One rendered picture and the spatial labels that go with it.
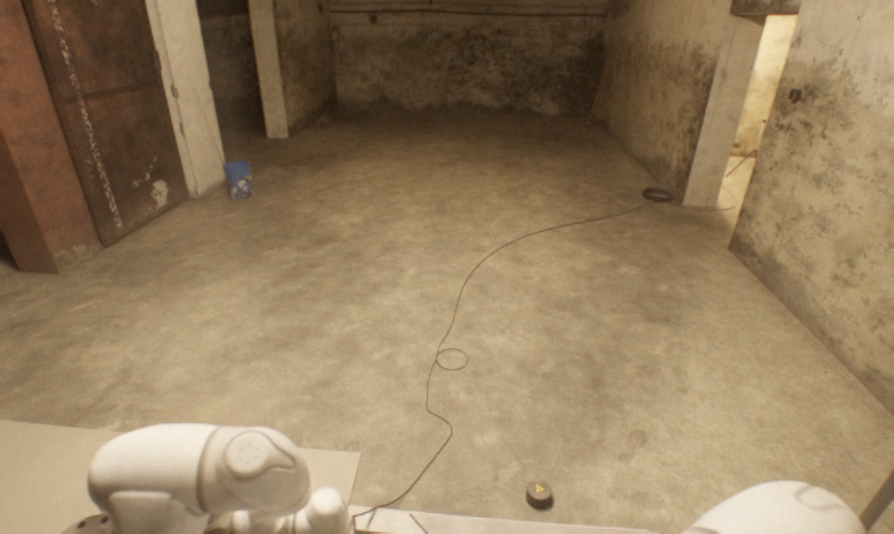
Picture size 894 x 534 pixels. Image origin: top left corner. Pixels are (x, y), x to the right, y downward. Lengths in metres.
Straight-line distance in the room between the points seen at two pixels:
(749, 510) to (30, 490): 2.80
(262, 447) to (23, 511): 2.17
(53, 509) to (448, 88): 9.98
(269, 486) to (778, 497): 0.66
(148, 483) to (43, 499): 2.02
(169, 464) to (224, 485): 0.10
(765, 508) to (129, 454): 0.85
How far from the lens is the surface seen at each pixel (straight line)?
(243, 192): 5.85
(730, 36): 5.87
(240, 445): 0.77
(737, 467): 2.79
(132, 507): 0.87
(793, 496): 0.67
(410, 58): 11.08
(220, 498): 0.81
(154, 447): 0.85
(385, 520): 2.07
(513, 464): 2.42
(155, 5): 5.87
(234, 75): 12.52
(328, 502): 1.29
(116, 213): 5.28
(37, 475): 2.98
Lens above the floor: 1.89
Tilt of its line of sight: 27 degrees down
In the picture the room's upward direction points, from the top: 1 degrees clockwise
